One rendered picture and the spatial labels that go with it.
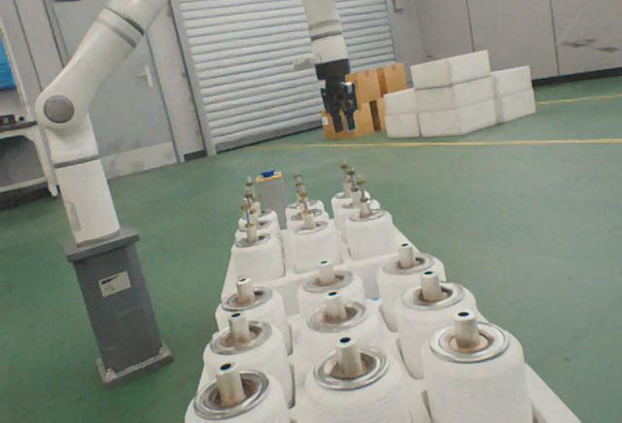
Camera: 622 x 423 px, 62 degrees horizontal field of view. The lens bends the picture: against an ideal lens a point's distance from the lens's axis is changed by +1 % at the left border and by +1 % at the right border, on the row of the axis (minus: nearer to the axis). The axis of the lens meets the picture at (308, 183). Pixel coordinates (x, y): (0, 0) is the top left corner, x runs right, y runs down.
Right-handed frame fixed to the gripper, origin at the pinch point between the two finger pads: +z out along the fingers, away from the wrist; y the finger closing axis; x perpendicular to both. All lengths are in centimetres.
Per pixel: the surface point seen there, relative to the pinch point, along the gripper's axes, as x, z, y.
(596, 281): -40, 43, -24
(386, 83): -205, 1, 355
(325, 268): 23.8, 15.2, -39.2
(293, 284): 22.6, 25.7, -14.2
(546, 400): 13, 25, -67
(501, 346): 17, 17, -67
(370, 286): 8.8, 29.5, -18.2
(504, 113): -216, 38, 207
